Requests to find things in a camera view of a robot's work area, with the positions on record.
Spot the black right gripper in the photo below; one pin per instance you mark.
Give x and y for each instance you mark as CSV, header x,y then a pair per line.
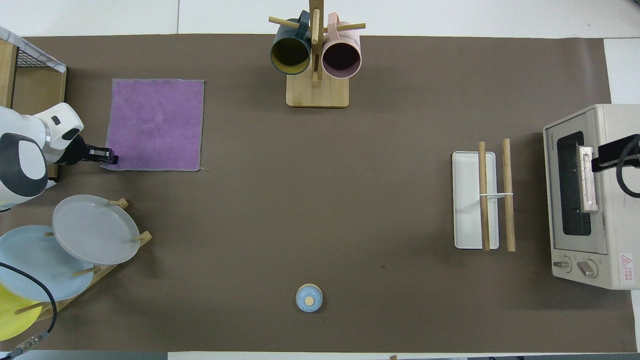
x,y
630,150

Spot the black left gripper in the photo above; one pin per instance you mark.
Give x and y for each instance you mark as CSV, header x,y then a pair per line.
x,y
77,152

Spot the purple and grey towel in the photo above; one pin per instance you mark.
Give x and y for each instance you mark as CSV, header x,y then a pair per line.
x,y
155,125

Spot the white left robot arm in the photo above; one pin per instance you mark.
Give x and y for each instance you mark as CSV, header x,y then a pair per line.
x,y
25,155

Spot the wooden plate rack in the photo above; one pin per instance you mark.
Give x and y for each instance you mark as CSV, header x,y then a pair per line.
x,y
100,275

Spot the white towel rack wooden bars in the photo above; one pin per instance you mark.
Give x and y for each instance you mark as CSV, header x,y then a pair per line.
x,y
467,200

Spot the cream toaster oven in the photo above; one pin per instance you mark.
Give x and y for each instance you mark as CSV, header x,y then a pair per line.
x,y
610,225

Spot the grey plate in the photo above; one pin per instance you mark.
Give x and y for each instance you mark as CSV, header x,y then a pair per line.
x,y
95,230

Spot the wooden shelf box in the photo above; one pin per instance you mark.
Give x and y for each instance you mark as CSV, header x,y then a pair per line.
x,y
37,90

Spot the light blue plate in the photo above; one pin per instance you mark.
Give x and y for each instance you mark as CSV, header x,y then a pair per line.
x,y
35,265

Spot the white patterned cloth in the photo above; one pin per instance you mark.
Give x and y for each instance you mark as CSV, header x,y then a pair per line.
x,y
30,47

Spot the yellow plate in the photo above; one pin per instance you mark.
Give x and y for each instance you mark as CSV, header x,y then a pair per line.
x,y
12,317

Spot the dark teal mug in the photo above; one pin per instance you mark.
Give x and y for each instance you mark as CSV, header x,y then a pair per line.
x,y
290,55

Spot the wooden mug tree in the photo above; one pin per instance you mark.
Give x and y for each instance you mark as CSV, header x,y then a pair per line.
x,y
317,92

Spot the brown table mat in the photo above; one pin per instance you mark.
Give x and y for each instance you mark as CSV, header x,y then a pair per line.
x,y
325,200

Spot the blue call bell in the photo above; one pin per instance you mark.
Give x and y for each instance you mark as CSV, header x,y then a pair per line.
x,y
309,298

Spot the pink mug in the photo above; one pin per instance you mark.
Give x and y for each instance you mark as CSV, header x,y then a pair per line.
x,y
341,57

